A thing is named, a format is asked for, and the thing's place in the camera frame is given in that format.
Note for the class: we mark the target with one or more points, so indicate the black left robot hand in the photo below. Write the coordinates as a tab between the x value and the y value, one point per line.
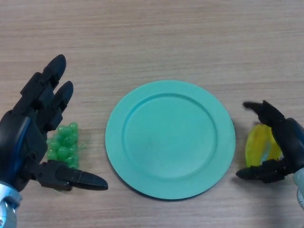
22	142

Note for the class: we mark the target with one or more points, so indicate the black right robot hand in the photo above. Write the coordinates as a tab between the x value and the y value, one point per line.
291	142

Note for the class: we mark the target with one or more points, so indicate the yellow plastic starfruit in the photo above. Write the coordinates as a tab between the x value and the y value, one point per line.
257	145

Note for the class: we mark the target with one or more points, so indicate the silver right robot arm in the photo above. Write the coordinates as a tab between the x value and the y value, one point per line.
300	187

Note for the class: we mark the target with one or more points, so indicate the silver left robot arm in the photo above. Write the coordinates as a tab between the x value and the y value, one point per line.
7	209

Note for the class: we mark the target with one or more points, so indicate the teal green round plate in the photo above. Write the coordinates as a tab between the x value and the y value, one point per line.
169	140

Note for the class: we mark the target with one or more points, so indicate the green plastic grape bunch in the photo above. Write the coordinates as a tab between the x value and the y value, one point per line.
63	145

